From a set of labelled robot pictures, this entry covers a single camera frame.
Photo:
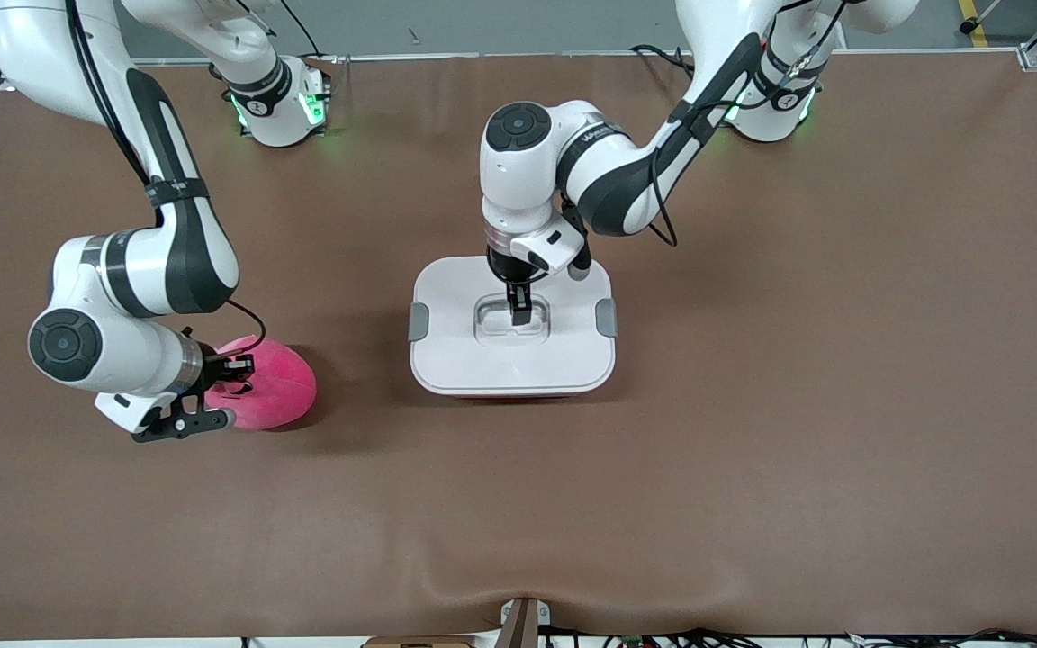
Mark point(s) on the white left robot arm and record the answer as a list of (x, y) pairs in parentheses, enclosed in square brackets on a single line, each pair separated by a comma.
[(527, 171)]

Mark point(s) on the pink plastic storage box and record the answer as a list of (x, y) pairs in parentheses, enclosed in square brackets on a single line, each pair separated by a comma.
[(509, 395)]

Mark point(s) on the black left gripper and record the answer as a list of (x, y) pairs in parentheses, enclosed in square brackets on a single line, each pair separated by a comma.
[(506, 267)]

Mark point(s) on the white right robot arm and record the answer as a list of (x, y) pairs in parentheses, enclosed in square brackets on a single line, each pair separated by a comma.
[(185, 261)]

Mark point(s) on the black caster wheel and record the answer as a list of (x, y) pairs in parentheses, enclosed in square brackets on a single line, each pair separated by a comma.
[(969, 26)]

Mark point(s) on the cardboard piece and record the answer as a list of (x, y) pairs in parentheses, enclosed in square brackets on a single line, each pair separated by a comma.
[(419, 643)]

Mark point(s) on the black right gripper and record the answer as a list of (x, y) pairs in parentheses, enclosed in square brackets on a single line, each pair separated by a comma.
[(213, 370)]

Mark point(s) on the brown strip with metal bracket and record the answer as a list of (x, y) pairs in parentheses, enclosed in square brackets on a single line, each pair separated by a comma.
[(518, 625)]

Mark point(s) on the pink round plush toy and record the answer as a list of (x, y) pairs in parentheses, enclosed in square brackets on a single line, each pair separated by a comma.
[(280, 387)]

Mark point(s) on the white lid with grey clips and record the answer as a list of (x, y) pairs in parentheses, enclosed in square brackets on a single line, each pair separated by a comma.
[(482, 360)]

